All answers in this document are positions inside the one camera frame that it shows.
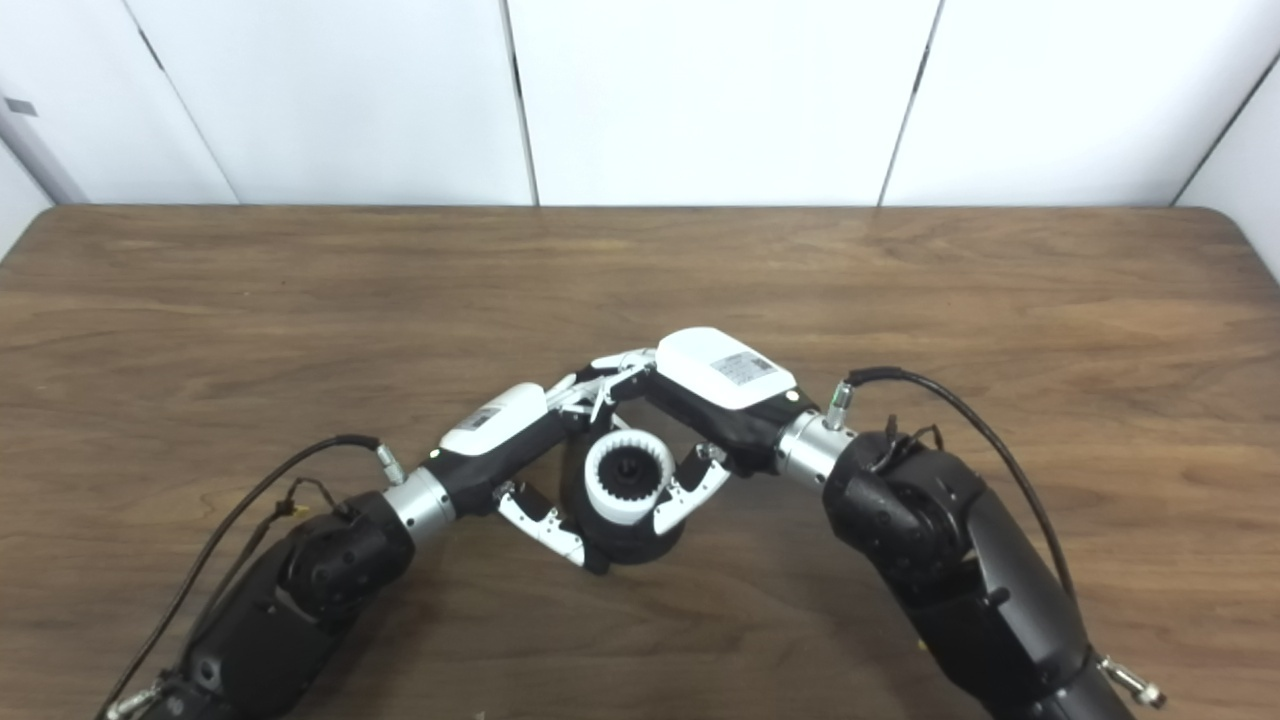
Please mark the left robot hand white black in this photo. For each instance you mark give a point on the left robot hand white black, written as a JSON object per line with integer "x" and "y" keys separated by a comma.
{"x": 500, "y": 425}

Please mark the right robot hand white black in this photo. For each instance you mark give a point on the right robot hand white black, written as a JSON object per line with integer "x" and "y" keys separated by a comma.
{"x": 720, "y": 375}

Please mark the round black part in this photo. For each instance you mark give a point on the round black part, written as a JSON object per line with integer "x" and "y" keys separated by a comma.
{"x": 635, "y": 545}

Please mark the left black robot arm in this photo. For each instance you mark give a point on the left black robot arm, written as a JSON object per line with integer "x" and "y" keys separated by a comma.
{"x": 300, "y": 590}

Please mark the grey wall corner post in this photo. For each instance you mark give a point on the grey wall corner post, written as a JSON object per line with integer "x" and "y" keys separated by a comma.
{"x": 45, "y": 160}

